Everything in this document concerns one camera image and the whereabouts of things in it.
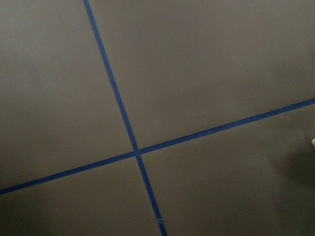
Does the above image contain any long blue tape strip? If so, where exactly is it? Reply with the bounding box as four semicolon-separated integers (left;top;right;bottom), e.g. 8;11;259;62
83;0;168;236

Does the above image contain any crossing blue tape strip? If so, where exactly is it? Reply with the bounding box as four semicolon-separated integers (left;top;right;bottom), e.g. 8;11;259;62
0;98;315;195

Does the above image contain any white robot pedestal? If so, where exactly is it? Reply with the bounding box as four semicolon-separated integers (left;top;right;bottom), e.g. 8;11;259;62
311;138;315;148

